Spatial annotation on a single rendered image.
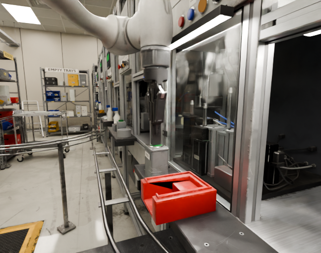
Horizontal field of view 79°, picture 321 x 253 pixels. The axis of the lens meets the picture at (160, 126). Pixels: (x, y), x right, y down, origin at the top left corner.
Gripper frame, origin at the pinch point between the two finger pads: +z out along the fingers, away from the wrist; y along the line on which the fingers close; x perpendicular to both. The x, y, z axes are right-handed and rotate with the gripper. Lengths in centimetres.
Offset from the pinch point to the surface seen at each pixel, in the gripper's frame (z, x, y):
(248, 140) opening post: -2.9, -10.5, -27.8
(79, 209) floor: 107, 33, 150
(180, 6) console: -40.5, -9.5, 2.5
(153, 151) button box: 4.5, 2.1, -4.0
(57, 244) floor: 107, 48, 104
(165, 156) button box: 6.6, -1.9, -3.9
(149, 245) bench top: 38.7, 2.7, -0.8
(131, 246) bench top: 38.7, 8.8, 0.8
